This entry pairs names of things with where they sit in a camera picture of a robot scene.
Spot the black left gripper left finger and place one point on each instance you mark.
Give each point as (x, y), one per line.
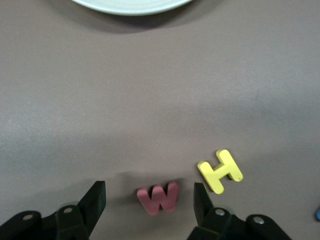
(85, 215)

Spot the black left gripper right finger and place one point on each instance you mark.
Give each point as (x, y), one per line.
(207, 217)

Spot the yellow uppercase H foam letter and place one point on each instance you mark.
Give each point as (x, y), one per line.
(221, 171)

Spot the pink lowercase w foam letter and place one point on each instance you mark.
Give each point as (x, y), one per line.
(146, 200)

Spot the blue uppercase M foam letter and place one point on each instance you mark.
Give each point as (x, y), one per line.
(317, 214)

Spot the beige plate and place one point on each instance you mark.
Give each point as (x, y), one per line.
(130, 6)

